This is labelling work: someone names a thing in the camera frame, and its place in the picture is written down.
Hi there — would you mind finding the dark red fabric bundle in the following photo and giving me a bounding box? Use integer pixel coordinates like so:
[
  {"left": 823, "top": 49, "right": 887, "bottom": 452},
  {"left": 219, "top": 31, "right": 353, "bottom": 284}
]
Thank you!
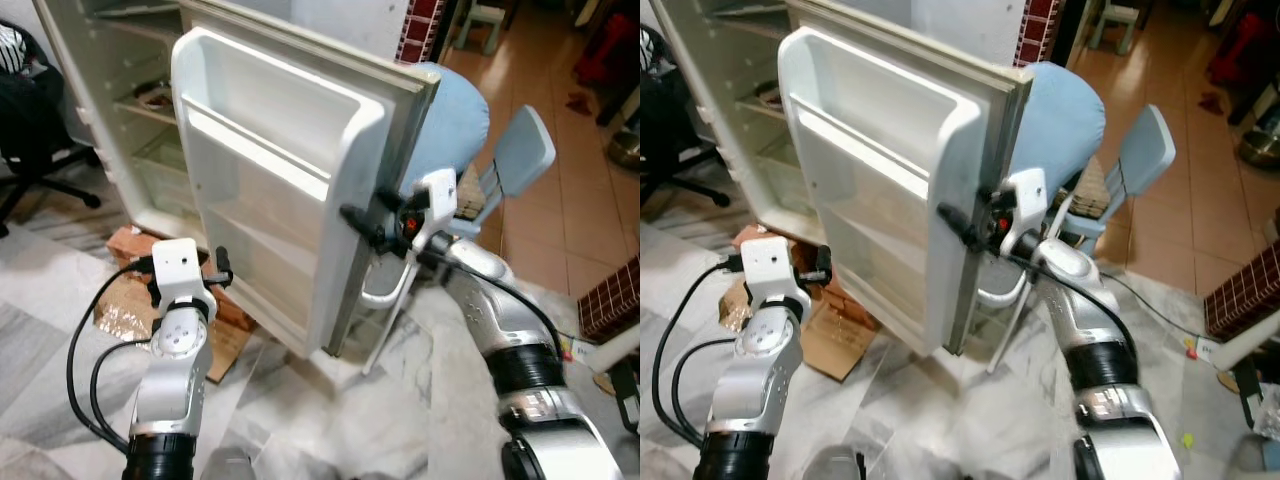
[
  {"left": 575, "top": 10, "right": 641, "bottom": 86},
  {"left": 1205, "top": 10, "right": 1280, "bottom": 96}
]

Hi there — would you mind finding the pale blue metal frame chair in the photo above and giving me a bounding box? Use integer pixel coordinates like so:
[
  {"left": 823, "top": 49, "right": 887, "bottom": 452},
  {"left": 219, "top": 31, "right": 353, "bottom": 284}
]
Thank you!
[
  {"left": 985, "top": 62, "right": 1179, "bottom": 376},
  {"left": 358, "top": 62, "right": 558, "bottom": 376}
]

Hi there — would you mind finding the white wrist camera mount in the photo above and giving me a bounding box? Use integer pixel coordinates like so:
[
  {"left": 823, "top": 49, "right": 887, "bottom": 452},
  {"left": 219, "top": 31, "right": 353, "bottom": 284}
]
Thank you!
[
  {"left": 1000, "top": 167, "right": 1048, "bottom": 246},
  {"left": 745, "top": 237, "right": 801, "bottom": 306},
  {"left": 150, "top": 238, "right": 204, "bottom": 301},
  {"left": 413, "top": 168, "right": 461, "bottom": 241}
]

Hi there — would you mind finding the grey left robot leg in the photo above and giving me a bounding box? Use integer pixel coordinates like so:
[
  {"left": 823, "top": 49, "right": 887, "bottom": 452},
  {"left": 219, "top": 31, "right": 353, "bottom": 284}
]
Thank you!
[
  {"left": 800, "top": 445, "right": 869, "bottom": 480},
  {"left": 200, "top": 448, "right": 259, "bottom": 480}
]

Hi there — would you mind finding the refrigerator door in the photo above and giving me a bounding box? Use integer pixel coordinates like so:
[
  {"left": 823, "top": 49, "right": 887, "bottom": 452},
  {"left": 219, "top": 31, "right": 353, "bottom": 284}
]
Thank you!
[
  {"left": 777, "top": 0, "right": 1034, "bottom": 359},
  {"left": 170, "top": 0, "right": 443, "bottom": 359}
]

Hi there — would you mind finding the black office chair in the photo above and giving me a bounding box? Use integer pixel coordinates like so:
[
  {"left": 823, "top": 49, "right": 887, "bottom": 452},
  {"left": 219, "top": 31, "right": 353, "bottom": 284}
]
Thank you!
[
  {"left": 0, "top": 20, "right": 103, "bottom": 239},
  {"left": 640, "top": 25, "right": 729, "bottom": 209}
]

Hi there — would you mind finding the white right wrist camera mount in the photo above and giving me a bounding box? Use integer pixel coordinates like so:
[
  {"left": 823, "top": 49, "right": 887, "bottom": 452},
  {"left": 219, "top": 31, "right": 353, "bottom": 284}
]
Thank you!
[
  {"left": 413, "top": 168, "right": 461, "bottom": 241},
  {"left": 1000, "top": 167, "right": 1048, "bottom": 246}
]

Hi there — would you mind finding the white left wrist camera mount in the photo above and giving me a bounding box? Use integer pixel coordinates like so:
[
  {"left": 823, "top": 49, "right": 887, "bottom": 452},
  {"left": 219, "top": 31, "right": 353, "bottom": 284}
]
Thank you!
[
  {"left": 745, "top": 237, "right": 801, "bottom": 306},
  {"left": 150, "top": 238, "right": 204, "bottom": 301}
]

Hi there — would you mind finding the small grey-green stool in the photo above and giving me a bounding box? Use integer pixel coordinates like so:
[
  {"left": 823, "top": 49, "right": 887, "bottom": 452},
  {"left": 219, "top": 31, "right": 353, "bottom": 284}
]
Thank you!
[
  {"left": 465, "top": 0, "right": 506, "bottom": 56},
  {"left": 1090, "top": 0, "right": 1141, "bottom": 56}
]

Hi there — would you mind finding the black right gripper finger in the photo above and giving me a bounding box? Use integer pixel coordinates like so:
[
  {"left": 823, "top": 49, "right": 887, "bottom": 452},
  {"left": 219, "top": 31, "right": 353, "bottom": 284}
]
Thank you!
[
  {"left": 339, "top": 204, "right": 387, "bottom": 247},
  {"left": 936, "top": 202, "right": 986, "bottom": 251}
]

